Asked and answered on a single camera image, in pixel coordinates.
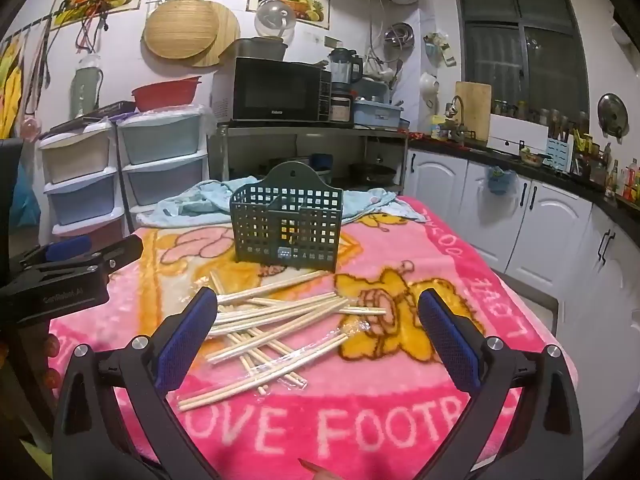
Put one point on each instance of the light blue knife block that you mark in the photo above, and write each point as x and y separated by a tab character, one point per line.
557	155

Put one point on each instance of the red plastic basin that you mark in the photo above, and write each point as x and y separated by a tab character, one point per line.
165	92

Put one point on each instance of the black blender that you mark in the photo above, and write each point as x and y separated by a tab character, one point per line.
342	67

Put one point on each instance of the pink round hanging object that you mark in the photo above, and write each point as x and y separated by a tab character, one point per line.
30	129

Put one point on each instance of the hanging steel bowl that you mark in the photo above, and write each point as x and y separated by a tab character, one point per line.
400	35

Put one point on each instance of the steel shelf rack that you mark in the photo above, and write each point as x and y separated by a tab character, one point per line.
300	132

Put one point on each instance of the metal faucet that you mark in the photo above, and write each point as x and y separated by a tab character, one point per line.
460	132

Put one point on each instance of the yellow capped jar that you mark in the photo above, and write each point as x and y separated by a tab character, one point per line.
440	130

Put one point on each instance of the dark flat tray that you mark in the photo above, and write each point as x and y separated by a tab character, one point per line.
100	110

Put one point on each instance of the pile of wooden chopsticks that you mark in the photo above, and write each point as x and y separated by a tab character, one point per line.
280	310

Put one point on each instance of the round bamboo mat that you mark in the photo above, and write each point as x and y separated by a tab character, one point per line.
227	35

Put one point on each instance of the yellow hanging cloth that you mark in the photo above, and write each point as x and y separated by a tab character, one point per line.
10	90

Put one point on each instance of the pink printed blanket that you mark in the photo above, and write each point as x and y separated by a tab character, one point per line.
350	410

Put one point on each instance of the beige and blue drawer unit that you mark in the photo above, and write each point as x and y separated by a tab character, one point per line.
80	195

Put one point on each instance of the person's left hand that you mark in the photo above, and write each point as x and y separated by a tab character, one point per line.
51	346

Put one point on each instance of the wooden cutting board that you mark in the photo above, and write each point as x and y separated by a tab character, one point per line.
475	110

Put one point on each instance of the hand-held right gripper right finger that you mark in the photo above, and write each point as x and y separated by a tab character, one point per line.
450	345

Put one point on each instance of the glass dome lid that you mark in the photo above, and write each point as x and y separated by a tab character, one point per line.
272	17

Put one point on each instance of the black countertop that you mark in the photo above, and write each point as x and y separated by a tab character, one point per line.
480	155

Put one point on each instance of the white hanging pot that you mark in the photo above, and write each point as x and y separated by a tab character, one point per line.
429	85

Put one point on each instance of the blue hanging bag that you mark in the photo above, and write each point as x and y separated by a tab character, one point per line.
500	182

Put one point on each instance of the hanging steel pot lid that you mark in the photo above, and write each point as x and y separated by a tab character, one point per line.
612	112

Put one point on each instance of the grey rectangular pan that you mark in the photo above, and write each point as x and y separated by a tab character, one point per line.
260	50

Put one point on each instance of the row of spice jars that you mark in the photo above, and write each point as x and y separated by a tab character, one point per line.
520	109

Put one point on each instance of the dark framed window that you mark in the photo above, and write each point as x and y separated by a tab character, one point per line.
500	60

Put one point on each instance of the green plastic utensil basket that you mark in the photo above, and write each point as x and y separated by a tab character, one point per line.
300	220

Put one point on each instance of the black microwave oven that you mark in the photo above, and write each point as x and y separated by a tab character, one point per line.
270	90

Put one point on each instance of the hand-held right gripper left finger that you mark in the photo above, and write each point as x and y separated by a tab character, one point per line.
187	330

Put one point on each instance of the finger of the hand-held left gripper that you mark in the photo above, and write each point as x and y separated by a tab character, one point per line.
70	249
122	252

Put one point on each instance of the light blue printed cloth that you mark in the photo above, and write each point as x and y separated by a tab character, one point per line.
200	200

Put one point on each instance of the blue dish rack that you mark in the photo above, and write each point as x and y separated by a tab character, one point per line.
375	112

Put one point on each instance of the green hanging water bottle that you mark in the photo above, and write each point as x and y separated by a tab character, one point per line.
85	90

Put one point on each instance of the cluster of condiment bottles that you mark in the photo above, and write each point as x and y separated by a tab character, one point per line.
615	175

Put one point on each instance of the white kitchen cabinets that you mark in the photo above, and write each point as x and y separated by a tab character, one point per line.
550	220

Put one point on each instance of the black wok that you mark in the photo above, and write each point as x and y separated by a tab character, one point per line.
377	172

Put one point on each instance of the round bamboo tray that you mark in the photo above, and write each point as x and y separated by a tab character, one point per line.
180	27

